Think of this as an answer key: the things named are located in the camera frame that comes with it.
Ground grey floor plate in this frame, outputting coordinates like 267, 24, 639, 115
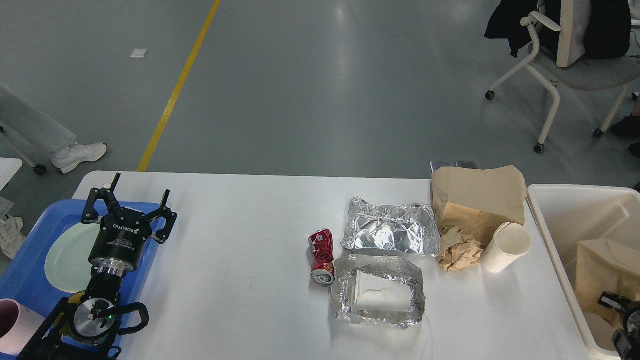
455, 161, 480, 170
429, 161, 458, 174

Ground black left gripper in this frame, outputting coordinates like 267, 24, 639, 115
80, 173, 179, 275

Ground white paper scrap on floor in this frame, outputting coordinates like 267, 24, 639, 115
129, 48, 149, 59

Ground aluminium foil tray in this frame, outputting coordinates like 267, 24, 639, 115
331, 254, 426, 330

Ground crumpled aluminium foil sheet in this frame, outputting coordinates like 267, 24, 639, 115
340, 196, 441, 259

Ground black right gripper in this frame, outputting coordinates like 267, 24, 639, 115
598, 292, 640, 360

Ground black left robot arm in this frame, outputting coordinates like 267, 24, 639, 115
17, 173, 178, 360

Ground light green plate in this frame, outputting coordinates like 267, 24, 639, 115
45, 223, 100, 294

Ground brown paper ball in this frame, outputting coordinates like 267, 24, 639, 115
438, 227, 485, 272

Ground pink ribbed cup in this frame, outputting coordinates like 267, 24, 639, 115
0, 298, 46, 356

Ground teal mug yellow inside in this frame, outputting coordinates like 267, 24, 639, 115
68, 291, 85, 306

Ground crushed red soda can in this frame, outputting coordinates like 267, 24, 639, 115
307, 228, 335, 287

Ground white paper cup lying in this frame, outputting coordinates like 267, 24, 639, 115
352, 270, 412, 312

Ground person legs black sneakers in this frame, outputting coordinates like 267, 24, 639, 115
610, 93, 640, 138

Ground white chair at left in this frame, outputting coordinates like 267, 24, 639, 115
0, 126, 48, 191

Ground grey white office chair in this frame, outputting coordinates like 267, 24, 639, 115
485, 0, 639, 154

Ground beige plastic bin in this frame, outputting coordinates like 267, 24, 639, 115
527, 184, 640, 360

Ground white paper cup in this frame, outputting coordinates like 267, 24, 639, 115
352, 270, 412, 312
480, 222, 531, 273

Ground brown paper bag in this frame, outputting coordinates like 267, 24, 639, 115
431, 165, 526, 246
574, 239, 640, 329

